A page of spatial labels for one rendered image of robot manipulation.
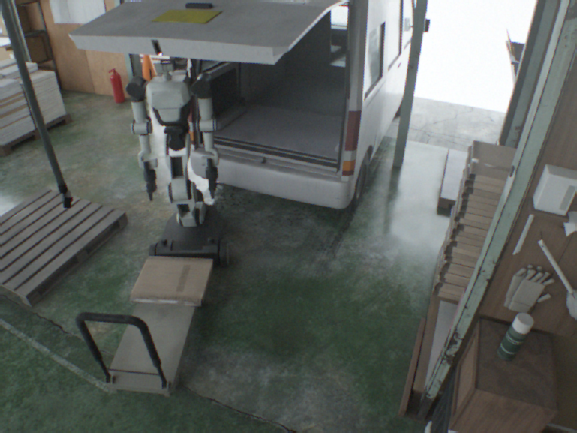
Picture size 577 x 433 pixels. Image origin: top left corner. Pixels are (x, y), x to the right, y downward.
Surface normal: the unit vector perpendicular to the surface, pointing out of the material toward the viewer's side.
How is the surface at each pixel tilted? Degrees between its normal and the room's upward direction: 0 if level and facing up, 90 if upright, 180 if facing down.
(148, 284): 0
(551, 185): 90
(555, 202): 90
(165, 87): 45
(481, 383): 0
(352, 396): 0
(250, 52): 106
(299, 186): 87
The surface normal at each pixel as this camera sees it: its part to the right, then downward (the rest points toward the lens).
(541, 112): -0.39, 0.55
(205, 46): -0.37, 0.75
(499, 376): 0.00, -0.81
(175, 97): 0.05, 0.59
